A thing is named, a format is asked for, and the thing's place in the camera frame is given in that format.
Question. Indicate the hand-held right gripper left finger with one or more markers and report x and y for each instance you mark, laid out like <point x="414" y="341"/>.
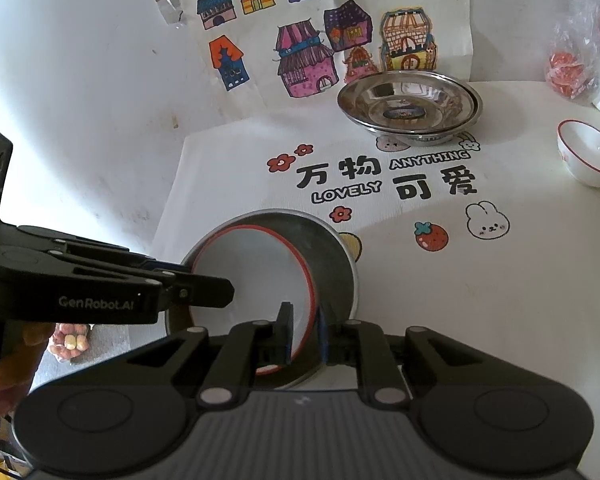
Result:
<point x="285" y="332"/>

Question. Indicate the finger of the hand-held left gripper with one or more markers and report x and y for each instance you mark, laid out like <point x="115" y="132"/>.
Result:
<point x="90" y="250"/>
<point x="205" y="292"/>

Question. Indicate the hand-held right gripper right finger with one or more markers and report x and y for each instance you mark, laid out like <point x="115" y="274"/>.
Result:
<point x="324" y="337"/>

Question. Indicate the white bowl with red rim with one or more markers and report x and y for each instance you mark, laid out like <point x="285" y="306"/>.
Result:
<point x="587" y="155"/>
<point x="250" y="270"/>

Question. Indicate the stainless steel bowl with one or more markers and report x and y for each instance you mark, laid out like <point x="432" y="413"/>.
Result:
<point x="337" y="270"/>

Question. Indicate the person's left hand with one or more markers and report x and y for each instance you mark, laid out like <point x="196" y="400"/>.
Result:
<point x="20" y="360"/>

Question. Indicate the printed white table cloth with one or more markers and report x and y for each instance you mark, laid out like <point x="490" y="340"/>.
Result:
<point x="430" y="285"/>

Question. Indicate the colourful houses drawing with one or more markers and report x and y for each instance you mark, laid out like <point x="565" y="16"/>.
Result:
<point x="260" y="60"/>

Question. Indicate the clear plastic bag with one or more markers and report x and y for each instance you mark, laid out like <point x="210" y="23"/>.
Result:
<point x="572" y="60"/>

